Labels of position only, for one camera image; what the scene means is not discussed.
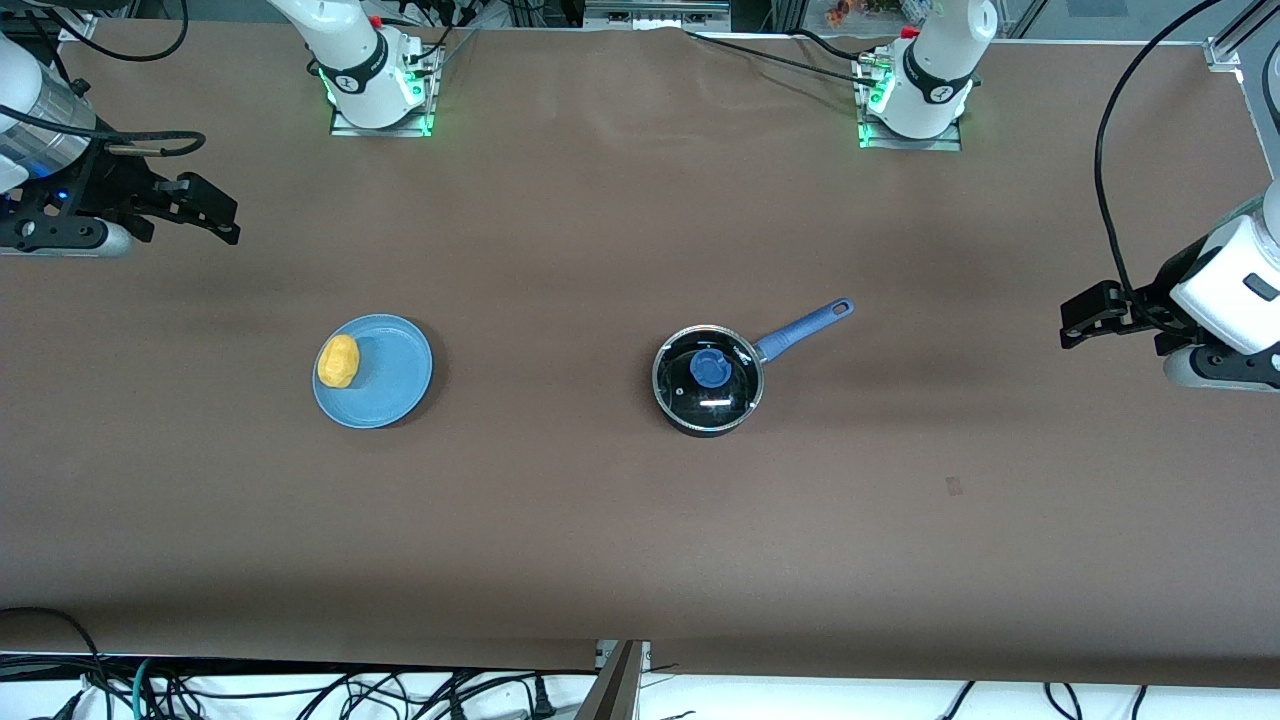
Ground yellow potato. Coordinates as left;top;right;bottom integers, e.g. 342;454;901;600
317;334;361;390

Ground glass lid blue knob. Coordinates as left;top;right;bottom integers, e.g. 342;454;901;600
654;325;765;428

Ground aluminium corner profile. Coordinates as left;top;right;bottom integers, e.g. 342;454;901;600
1205;0;1280;73

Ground blue round plate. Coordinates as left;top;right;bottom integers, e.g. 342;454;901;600
312;314;434;430

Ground colourful toy pile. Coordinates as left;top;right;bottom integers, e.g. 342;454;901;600
825;0;931;26

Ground brown table cover sheet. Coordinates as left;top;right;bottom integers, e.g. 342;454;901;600
0;20;1280;691

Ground aluminium table edge profile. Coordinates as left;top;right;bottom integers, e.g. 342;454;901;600
575;640;651;720

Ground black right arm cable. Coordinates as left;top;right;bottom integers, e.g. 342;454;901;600
0;0;208;158

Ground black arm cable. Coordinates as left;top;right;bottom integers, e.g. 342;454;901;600
0;0;208;158
1094;0;1226;301

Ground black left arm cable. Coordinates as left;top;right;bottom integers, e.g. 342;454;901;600
1094;0;1226;301

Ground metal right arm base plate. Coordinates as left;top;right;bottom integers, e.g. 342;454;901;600
330;40;435;138

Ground black base cable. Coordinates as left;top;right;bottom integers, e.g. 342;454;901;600
385;0;481;76

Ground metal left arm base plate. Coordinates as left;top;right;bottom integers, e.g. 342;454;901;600
857;50;964;152

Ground black pot blue handle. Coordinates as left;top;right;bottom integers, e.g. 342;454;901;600
652;297;856;438

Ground black table cable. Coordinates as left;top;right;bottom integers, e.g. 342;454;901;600
685;28;886;91

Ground black looping floor cable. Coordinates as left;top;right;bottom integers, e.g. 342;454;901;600
0;607;111;720

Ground tangled black floor cables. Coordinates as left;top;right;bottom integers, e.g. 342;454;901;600
150;665;601;720

